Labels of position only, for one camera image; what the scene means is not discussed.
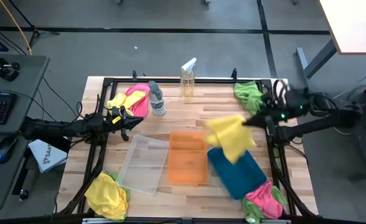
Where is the black floor cable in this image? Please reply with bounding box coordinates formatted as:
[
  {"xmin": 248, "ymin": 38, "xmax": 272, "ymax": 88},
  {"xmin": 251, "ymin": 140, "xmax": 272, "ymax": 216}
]
[{"xmin": 30, "ymin": 76, "xmax": 83, "ymax": 123}]

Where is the teal plastic bin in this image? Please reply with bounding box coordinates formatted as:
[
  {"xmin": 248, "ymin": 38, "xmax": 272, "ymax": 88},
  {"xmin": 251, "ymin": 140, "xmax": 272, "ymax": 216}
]
[{"xmin": 207, "ymin": 146, "xmax": 268, "ymax": 200}]

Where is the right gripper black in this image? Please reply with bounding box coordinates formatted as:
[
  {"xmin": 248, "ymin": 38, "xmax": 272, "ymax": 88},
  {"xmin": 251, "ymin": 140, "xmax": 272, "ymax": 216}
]
[{"xmin": 243, "ymin": 101, "xmax": 284, "ymax": 138}]

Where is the grey side desk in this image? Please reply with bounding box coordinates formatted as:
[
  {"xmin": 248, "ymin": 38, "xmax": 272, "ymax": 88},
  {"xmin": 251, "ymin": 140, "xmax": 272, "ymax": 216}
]
[{"xmin": 0, "ymin": 54, "xmax": 51, "ymax": 212}]

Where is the yellow microfiber towel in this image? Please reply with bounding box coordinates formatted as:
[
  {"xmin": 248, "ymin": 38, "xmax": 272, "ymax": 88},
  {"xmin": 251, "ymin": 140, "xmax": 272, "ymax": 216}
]
[
  {"xmin": 204, "ymin": 114, "xmax": 258, "ymax": 165},
  {"xmin": 83, "ymin": 172, "xmax": 129, "ymax": 222},
  {"xmin": 106, "ymin": 90, "xmax": 147, "ymax": 110}
]

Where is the black clamp mount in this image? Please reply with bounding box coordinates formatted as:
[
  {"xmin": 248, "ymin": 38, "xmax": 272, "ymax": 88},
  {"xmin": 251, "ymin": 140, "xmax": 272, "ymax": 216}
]
[{"xmin": 0, "ymin": 57, "xmax": 21, "ymax": 82}]

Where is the black computer mouse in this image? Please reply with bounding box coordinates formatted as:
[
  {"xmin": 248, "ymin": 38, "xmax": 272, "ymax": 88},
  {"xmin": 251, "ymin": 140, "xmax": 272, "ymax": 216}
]
[{"xmin": 0, "ymin": 136, "xmax": 18, "ymax": 165}]

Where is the green microfiber towel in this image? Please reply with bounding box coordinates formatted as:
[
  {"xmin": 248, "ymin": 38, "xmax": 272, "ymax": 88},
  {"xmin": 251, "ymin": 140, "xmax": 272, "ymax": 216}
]
[
  {"xmin": 233, "ymin": 80, "xmax": 265, "ymax": 116},
  {"xmin": 106, "ymin": 170, "xmax": 131, "ymax": 222},
  {"xmin": 241, "ymin": 185, "xmax": 289, "ymax": 224}
]

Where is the yellow cable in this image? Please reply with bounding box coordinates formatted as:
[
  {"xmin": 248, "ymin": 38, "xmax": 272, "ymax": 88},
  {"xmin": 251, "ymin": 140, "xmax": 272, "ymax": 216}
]
[{"xmin": 0, "ymin": 0, "xmax": 33, "ymax": 56}]

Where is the grey table leg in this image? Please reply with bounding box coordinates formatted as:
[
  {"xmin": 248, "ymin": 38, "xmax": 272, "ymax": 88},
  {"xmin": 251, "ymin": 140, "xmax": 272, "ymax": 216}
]
[{"xmin": 296, "ymin": 39, "xmax": 339, "ymax": 94}]

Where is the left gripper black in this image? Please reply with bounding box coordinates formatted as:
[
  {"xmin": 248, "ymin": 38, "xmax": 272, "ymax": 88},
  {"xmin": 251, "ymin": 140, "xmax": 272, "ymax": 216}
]
[{"xmin": 109, "ymin": 105, "xmax": 144, "ymax": 142}]

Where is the white table top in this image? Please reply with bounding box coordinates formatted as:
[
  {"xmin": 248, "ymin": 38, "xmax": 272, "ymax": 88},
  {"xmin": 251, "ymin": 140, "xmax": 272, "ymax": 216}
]
[{"xmin": 319, "ymin": 0, "xmax": 366, "ymax": 55}]

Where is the yellow spray bottle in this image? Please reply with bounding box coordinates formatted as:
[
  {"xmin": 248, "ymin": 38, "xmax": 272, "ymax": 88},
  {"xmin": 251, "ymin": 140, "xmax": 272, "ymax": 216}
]
[{"xmin": 179, "ymin": 57, "xmax": 198, "ymax": 100}]

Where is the orange plastic bin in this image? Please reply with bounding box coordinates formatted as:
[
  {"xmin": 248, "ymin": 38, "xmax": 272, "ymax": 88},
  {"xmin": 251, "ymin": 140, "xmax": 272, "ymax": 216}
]
[{"xmin": 167, "ymin": 130, "xmax": 209, "ymax": 185}]

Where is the black tripod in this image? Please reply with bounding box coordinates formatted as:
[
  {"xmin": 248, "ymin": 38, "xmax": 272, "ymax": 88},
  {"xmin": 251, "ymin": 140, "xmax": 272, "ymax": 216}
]
[{"xmin": 7, "ymin": 0, "xmax": 60, "ymax": 48}]

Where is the black metal table frame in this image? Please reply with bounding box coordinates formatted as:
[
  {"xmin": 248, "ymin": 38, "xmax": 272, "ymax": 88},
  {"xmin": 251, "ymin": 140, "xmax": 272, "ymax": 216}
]
[{"xmin": 54, "ymin": 70, "xmax": 319, "ymax": 223}]

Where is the clear plastic bin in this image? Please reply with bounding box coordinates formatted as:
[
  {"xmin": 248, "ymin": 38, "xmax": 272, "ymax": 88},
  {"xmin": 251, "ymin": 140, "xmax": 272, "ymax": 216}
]
[{"xmin": 116, "ymin": 134, "xmax": 171, "ymax": 197}]

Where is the silver metal bracket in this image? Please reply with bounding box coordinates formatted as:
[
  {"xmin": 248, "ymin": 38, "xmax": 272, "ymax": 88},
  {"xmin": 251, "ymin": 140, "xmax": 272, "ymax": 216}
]
[
  {"xmin": 256, "ymin": 218, "xmax": 292, "ymax": 224},
  {"xmin": 82, "ymin": 217, "xmax": 119, "ymax": 224}
]

